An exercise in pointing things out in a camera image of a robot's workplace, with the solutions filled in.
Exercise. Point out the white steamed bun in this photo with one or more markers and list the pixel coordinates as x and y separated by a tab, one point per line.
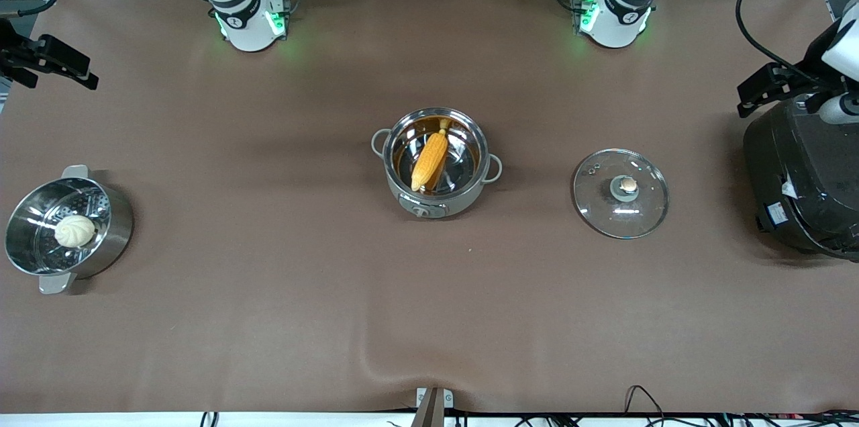
74	231

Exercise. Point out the yellow corn cob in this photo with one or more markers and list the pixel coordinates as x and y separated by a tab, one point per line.
429	158

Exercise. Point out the metal table clamp bracket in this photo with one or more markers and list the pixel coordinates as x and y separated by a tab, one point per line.
433	407

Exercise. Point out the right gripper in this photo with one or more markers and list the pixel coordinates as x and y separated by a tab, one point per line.
8	53

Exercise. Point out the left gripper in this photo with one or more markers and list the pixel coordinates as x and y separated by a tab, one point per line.
814	53

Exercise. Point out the grey electric cooking pot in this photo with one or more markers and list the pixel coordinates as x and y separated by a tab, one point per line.
423	202

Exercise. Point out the stainless steel steamer pot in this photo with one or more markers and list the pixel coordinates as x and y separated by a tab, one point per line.
40	246

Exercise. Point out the glass pot lid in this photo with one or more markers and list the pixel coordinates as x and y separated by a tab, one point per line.
621	209

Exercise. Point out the brown table cover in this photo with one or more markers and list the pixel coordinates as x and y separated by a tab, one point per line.
429	306

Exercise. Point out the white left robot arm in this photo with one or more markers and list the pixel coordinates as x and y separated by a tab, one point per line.
621	17

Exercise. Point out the black rice cooker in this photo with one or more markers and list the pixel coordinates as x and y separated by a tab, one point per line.
805	178

